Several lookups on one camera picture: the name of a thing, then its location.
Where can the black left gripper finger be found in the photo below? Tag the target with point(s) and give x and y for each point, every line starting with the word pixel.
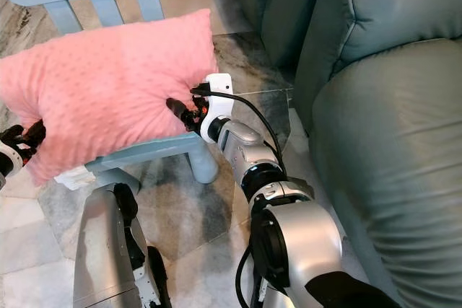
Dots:
pixel 35 135

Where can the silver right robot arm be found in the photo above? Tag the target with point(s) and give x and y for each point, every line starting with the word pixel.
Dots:
pixel 299 247

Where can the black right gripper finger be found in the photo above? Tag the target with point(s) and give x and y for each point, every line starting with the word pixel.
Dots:
pixel 177 108

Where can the pink dotted plush pillow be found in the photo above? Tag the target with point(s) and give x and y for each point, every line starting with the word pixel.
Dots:
pixel 108 84

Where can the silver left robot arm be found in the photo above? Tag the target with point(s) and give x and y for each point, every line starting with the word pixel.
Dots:
pixel 7 165

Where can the green leather sofa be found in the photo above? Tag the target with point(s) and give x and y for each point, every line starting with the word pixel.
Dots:
pixel 375 120

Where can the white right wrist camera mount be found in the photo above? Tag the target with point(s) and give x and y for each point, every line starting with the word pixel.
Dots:
pixel 220 106

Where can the silver left robot leg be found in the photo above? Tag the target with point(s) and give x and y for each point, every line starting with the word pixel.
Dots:
pixel 101 250

